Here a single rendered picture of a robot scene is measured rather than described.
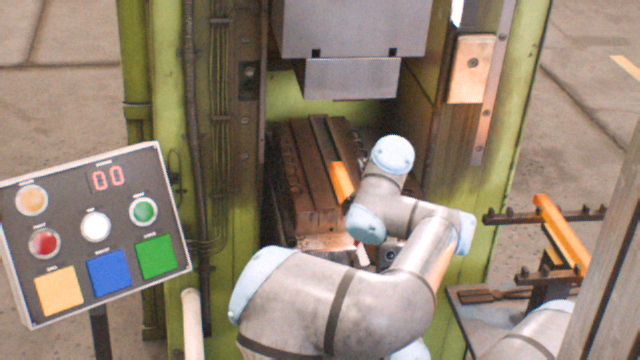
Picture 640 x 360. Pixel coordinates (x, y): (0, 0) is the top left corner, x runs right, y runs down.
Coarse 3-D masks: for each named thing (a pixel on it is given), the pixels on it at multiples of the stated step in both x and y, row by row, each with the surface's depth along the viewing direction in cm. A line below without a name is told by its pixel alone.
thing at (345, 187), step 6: (336, 162) 186; (342, 162) 186; (336, 168) 184; (342, 168) 184; (336, 174) 181; (342, 174) 182; (336, 180) 181; (342, 180) 179; (348, 180) 179; (342, 186) 177; (348, 186) 177; (342, 192) 175; (348, 192) 175; (342, 198) 175; (354, 240) 161; (366, 246) 156; (372, 246) 156; (366, 252) 154; (372, 252) 154; (372, 258) 153; (372, 264) 154
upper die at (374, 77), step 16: (304, 64) 154; (320, 64) 153; (336, 64) 153; (352, 64) 154; (368, 64) 155; (384, 64) 155; (304, 80) 155; (320, 80) 155; (336, 80) 155; (352, 80) 156; (368, 80) 157; (384, 80) 157; (304, 96) 156; (320, 96) 157; (336, 96) 158; (352, 96) 158; (368, 96) 159; (384, 96) 160
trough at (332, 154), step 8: (320, 120) 207; (320, 128) 204; (328, 128) 203; (320, 136) 201; (328, 136) 201; (328, 144) 198; (328, 152) 194; (336, 152) 194; (328, 160) 191; (336, 160) 191
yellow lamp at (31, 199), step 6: (24, 192) 139; (30, 192) 139; (36, 192) 140; (24, 198) 139; (30, 198) 139; (36, 198) 140; (42, 198) 141; (24, 204) 139; (30, 204) 139; (36, 204) 140; (42, 204) 141; (30, 210) 139; (36, 210) 140
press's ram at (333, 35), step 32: (288, 0) 144; (320, 0) 145; (352, 0) 146; (384, 0) 147; (416, 0) 149; (288, 32) 148; (320, 32) 149; (352, 32) 150; (384, 32) 151; (416, 32) 153
